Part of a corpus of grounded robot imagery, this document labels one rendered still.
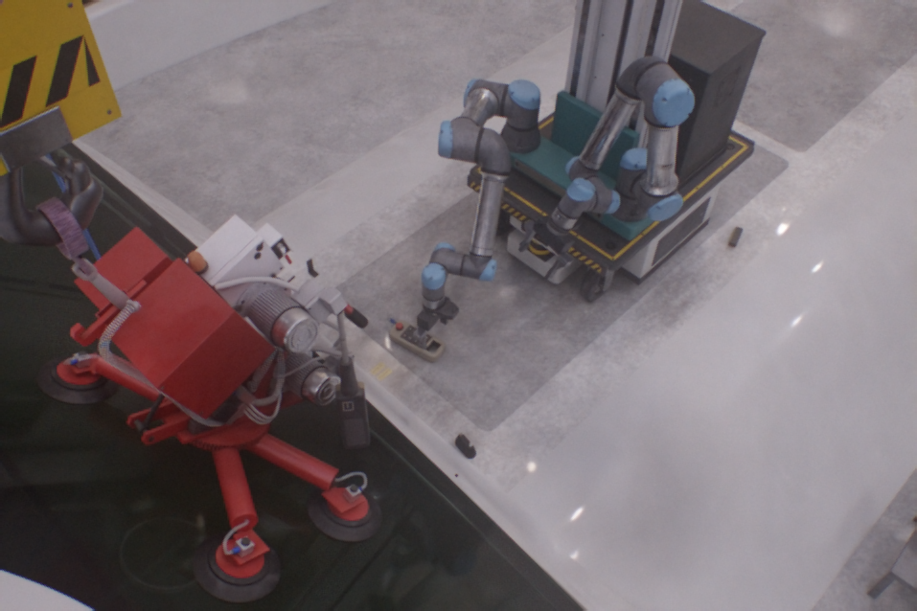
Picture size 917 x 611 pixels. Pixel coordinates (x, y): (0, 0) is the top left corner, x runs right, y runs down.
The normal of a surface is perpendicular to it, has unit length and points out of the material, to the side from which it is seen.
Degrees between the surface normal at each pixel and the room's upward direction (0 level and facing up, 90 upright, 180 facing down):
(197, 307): 20
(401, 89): 0
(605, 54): 90
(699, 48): 0
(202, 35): 90
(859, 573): 0
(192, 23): 90
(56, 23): 90
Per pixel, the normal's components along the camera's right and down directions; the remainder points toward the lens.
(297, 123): 0.01, -0.62
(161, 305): -0.23, -0.41
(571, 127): -0.70, 0.55
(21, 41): 0.71, 0.55
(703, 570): 0.56, 0.02
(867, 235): 0.26, -0.39
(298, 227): -0.16, -0.74
